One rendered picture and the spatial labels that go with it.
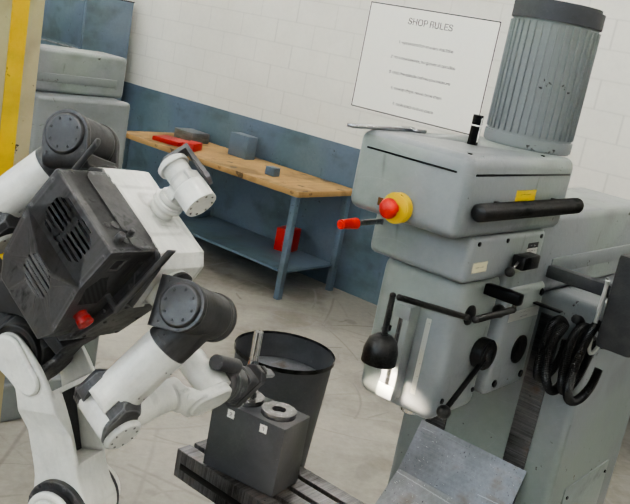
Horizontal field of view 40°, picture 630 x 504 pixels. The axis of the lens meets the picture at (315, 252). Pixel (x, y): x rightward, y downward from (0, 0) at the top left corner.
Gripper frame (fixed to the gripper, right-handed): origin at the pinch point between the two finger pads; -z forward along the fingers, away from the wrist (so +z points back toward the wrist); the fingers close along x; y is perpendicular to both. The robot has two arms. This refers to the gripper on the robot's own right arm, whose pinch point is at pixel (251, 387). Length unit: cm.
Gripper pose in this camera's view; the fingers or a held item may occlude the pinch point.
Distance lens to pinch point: 211.8
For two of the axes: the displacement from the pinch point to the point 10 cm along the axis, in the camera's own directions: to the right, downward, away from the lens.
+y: -6.0, -6.9, 4.0
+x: 7.1, -6.9, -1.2
